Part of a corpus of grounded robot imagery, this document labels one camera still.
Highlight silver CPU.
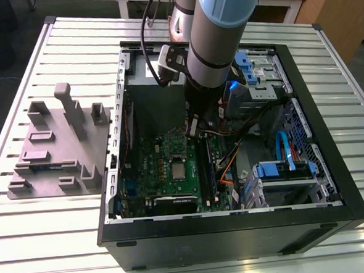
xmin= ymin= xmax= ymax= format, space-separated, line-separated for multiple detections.
xmin=170 ymin=161 xmax=188 ymax=180

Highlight blue plastic drive carrier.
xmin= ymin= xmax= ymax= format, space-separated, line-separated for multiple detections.
xmin=242 ymin=69 xmax=259 ymax=86
xmin=234 ymin=50 xmax=254 ymax=74

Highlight grey power supply unit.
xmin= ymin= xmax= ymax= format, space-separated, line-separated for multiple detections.
xmin=123 ymin=51 xmax=191 ymax=138

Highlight metal socket cover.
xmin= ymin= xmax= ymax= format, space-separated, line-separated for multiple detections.
xmin=166 ymin=126 xmax=190 ymax=162

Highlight metal drive cage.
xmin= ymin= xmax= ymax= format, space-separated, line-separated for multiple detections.
xmin=219 ymin=44 xmax=295 ymax=120

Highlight black RAM slot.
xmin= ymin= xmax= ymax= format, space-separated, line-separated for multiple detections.
xmin=197 ymin=136 xmax=212 ymax=204
xmin=194 ymin=137 xmax=209 ymax=205
xmin=202 ymin=134 xmax=217 ymax=204

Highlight green motherboard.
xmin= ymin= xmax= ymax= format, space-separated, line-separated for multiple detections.
xmin=113 ymin=128 xmax=234 ymax=219

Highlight hard disk in blue carrier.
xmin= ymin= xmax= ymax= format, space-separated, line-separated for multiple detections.
xmin=255 ymin=159 xmax=317 ymax=183

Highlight black graphics card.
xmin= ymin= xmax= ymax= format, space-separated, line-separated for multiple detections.
xmin=152 ymin=193 xmax=199 ymax=216

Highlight metal disk bay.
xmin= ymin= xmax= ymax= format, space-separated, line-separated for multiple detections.
xmin=242 ymin=157 xmax=343 ymax=210

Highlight black PC case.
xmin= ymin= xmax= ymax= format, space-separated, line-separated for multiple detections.
xmin=85 ymin=25 xmax=364 ymax=273

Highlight grey parts rack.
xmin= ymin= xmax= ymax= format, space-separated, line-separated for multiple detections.
xmin=0 ymin=80 xmax=117 ymax=201

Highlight brown wooden cabinet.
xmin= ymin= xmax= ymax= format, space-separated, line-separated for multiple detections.
xmin=296 ymin=0 xmax=364 ymax=67

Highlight dark RAM stick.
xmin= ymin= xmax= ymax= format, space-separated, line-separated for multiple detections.
xmin=28 ymin=163 xmax=65 ymax=172

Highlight white black wire bundle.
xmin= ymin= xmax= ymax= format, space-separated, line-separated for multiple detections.
xmin=199 ymin=125 xmax=233 ymax=138

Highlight dark wrist camera box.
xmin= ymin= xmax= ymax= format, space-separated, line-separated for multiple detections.
xmin=229 ymin=59 xmax=248 ymax=87

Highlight black cable bundle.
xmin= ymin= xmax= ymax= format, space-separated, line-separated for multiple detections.
xmin=212 ymin=95 xmax=297 ymax=169

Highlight orange wire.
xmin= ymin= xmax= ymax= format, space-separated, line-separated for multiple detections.
xmin=218 ymin=166 xmax=236 ymax=187

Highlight hanging cable with plug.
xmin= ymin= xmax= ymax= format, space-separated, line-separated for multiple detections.
xmin=144 ymin=0 xmax=164 ymax=28

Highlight blue flat wire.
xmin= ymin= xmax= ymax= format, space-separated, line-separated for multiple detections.
xmin=274 ymin=129 xmax=296 ymax=172

